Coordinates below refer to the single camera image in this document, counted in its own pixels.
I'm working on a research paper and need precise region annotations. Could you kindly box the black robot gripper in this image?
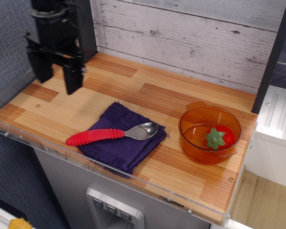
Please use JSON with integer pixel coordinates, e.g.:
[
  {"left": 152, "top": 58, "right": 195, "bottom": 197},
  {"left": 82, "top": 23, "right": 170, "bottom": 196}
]
[{"left": 25, "top": 7, "right": 86, "bottom": 95}]

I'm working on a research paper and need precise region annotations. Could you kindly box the red handled metal spoon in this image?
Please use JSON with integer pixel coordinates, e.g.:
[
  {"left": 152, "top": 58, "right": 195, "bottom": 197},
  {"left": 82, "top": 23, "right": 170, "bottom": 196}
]
[{"left": 65, "top": 122, "right": 159, "bottom": 146}]

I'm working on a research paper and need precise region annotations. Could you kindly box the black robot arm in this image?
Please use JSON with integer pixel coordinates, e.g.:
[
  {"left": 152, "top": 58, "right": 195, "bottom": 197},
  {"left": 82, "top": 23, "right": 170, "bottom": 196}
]
[{"left": 25, "top": 0, "right": 87, "bottom": 95}]

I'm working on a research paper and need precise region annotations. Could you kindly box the purple folded cloth napkin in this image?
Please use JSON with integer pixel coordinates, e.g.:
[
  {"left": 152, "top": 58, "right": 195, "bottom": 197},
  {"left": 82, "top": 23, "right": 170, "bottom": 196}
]
[{"left": 78, "top": 102, "right": 167, "bottom": 175}]

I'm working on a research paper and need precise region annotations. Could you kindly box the clear acrylic left guard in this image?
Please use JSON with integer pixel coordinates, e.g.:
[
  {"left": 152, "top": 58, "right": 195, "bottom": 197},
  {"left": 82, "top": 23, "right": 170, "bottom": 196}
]
[{"left": 0, "top": 69, "right": 36, "bottom": 109}]

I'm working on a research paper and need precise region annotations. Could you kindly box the clear acrylic guard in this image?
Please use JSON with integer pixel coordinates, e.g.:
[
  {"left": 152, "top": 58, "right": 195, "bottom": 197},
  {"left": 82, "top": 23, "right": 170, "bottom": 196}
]
[
  {"left": 0, "top": 113, "right": 235, "bottom": 226},
  {"left": 0, "top": 69, "right": 36, "bottom": 109}
]

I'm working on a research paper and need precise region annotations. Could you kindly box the grey toy fridge cabinet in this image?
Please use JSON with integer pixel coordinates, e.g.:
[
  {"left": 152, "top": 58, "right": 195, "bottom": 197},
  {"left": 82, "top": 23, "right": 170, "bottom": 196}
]
[{"left": 35, "top": 149, "right": 210, "bottom": 229}]

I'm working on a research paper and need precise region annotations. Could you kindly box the silver dispenser button panel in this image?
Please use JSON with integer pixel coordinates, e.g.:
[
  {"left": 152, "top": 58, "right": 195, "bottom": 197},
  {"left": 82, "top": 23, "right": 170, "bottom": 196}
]
[{"left": 86, "top": 187, "right": 145, "bottom": 229}]

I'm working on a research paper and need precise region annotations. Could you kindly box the yellow object at corner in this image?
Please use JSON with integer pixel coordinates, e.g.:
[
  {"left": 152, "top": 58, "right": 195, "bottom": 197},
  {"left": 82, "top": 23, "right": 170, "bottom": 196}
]
[{"left": 8, "top": 218, "right": 33, "bottom": 229}]

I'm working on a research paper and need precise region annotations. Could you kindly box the clear acrylic front guard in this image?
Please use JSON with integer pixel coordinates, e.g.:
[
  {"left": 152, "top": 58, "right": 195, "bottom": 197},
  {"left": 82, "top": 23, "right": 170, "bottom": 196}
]
[{"left": 0, "top": 113, "right": 235, "bottom": 226}]

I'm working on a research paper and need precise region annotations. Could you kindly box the orange transparent plastic pot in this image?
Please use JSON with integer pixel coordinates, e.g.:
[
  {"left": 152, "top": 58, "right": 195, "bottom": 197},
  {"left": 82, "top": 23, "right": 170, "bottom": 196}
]
[{"left": 178, "top": 102, "right": 242, "bottom": 165}]

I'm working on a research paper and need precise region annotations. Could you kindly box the red toy strawberry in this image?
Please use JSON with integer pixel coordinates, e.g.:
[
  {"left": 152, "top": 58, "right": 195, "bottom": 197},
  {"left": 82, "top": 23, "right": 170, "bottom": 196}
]
[{"left": 205, "top": 125, "right": 235, "bottom": 150}]

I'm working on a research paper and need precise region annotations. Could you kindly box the white toy sink drainboard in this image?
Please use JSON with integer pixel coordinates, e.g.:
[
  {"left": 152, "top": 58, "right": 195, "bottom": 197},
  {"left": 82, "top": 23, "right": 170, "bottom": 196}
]
[{"left": 255, "top": 86, "right": 286, "bottom": 144}]

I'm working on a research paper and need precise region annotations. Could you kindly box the black left vertical post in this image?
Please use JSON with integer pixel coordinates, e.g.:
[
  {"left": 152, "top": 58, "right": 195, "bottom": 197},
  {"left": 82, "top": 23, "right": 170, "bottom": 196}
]
[{"left": 73, "top": 0, "right": 98, "bottom": 63}]

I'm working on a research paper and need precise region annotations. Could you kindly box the black vertical post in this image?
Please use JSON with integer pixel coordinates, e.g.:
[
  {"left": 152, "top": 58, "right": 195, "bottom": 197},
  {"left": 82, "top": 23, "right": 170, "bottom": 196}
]
[
  {"left": 73, "top": 0, "right": 98, "bottom": 63},
  {"left": 251, "top": 9, "right": 286, "bottom": 114}
]

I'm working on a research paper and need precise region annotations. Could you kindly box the black right vertical post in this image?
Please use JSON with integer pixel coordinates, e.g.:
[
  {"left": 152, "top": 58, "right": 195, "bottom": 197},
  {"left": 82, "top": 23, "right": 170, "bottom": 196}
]
[{"left": 251, "top": 9, "right": 286, "bottom": 114}]

